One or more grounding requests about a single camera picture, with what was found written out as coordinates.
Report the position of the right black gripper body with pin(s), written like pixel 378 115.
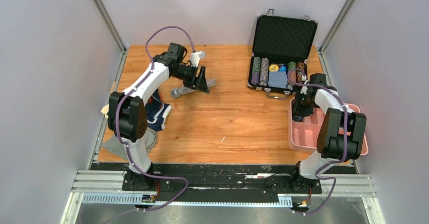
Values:
pixel 303 105

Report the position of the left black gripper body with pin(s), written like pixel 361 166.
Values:
pixel 187 74

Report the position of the navy striped underwear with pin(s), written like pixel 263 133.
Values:
pixel 298 118

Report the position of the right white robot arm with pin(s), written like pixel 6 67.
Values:
pixel 342 130

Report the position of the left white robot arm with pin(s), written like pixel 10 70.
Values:
pixel 156 74

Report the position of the glittery silver microphone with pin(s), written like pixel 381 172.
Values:
pixel 180 91

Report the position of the pink compartment tray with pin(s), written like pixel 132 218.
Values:
pixel 303 134

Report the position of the blue playing card deck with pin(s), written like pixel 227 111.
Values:
pixel 278 79

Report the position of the brown poker chip stack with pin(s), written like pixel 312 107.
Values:
pixel 300 69

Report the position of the green poker chip stack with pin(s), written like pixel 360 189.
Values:
pixel 291 73

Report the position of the yellow dealer button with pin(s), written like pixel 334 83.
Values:
pixel 273 68

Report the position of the navy white orange garment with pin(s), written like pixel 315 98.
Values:
pixel 156 110

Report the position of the grey poker chip stack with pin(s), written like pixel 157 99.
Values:
pixel 264 71

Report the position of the purple poker chip stack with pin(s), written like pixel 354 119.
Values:
pixel 255 70

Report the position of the black poker chip case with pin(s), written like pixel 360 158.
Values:
pixel 281 40

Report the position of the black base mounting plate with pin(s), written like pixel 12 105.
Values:
pixel 222 183

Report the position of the grey cloth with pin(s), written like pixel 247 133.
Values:
pixel 114 147

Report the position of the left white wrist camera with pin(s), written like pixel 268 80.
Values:
pixel 195 57

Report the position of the aluminium frame rail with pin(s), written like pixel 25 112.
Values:
pixel 105 187

